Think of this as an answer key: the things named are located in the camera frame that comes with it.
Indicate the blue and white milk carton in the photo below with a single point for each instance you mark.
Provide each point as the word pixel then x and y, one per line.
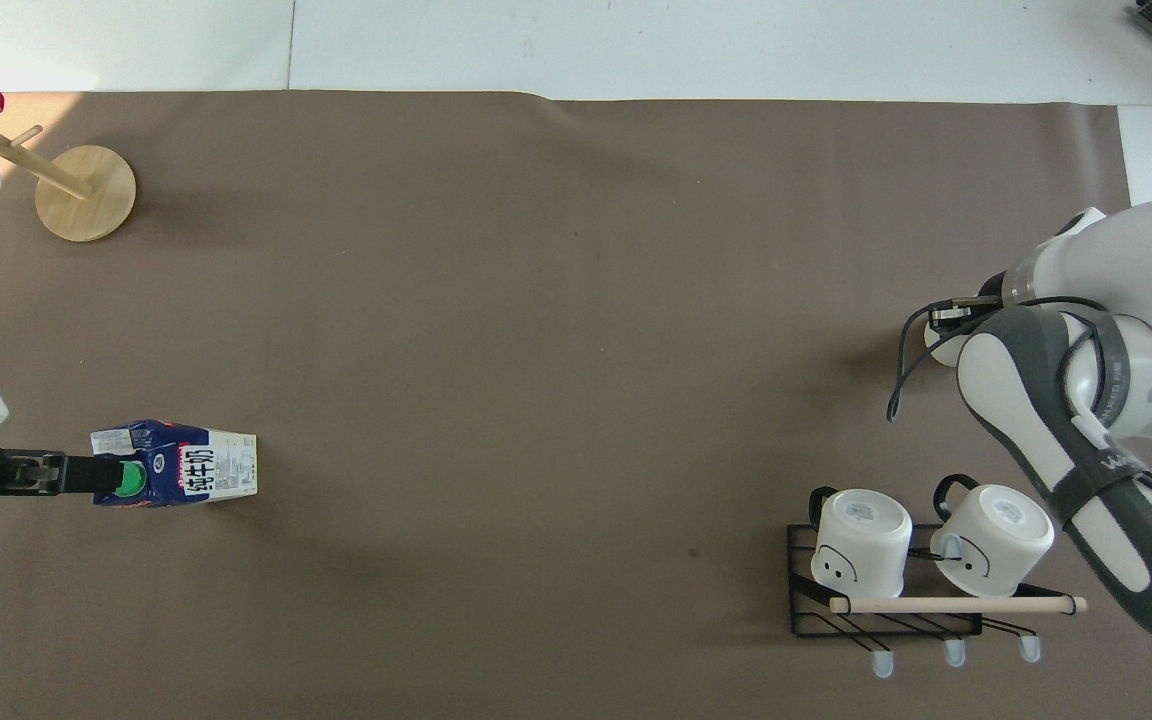
pixel 198 467

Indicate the wooden mug tree stand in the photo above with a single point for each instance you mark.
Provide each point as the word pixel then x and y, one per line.
pixel 86 205

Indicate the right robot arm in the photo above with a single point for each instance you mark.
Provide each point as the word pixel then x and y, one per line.
pixel 1026 400

